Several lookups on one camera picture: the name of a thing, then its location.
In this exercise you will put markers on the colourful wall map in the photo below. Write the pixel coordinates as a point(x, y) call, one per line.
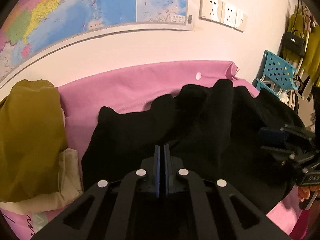
point(34, 25)

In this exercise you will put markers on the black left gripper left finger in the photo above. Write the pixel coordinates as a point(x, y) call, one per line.
point(103, 212)

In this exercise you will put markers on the white wall switch right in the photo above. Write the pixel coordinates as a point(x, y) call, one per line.
point(241, 21)

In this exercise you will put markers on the right hand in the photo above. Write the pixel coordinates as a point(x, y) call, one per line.
point(304, 192)

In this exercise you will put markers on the beige folded cloth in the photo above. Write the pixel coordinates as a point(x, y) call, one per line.
point(68, 183)

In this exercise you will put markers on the white wall socket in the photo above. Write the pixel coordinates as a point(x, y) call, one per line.
point(211, 10)
point(228, 14)

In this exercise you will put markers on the teal perforated storage rack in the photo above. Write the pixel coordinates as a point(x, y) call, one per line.
point(278, 75)

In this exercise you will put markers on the black garment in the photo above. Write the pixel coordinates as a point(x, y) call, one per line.
point(215, 131)

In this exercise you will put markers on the black handbag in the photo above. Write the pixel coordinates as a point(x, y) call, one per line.
point(294, 42)

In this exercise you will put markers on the white wall socket middle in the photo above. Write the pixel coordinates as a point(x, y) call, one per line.
point(228, 14)

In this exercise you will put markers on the white wall socket left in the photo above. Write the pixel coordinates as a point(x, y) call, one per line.
point(211, 10)

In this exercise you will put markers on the mustard yellow folded garment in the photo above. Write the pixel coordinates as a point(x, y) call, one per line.
point(32, 137)

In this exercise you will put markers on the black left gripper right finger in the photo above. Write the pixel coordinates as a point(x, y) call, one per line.
point(195, 208)

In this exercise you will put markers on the pink bed sheet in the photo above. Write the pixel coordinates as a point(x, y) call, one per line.
point(133, 89)

